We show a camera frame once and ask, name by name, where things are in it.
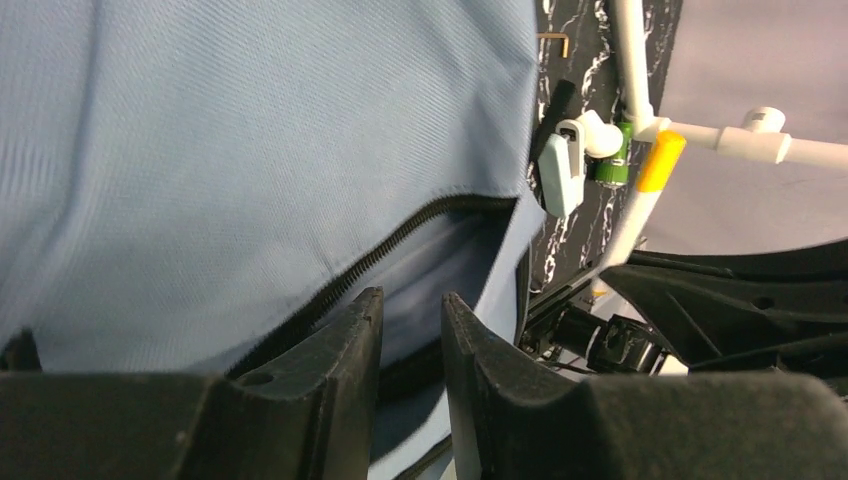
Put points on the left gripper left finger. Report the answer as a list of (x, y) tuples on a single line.
[(307, 414)]

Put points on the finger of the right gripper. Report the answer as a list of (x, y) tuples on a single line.
[(784, 310)]

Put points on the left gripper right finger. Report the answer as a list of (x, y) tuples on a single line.
[(513, 418)]

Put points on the blue student backpack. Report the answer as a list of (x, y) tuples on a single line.
[(196, 187)]

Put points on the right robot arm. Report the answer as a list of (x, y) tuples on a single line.
[(617, 344)]

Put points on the green white pipe fitting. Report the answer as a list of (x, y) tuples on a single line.
[(608, 146)]

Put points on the small brown stick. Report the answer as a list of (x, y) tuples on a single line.
[(549, 40)]

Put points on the white pvc pipe frame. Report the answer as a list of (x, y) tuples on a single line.
[(764, 81)]

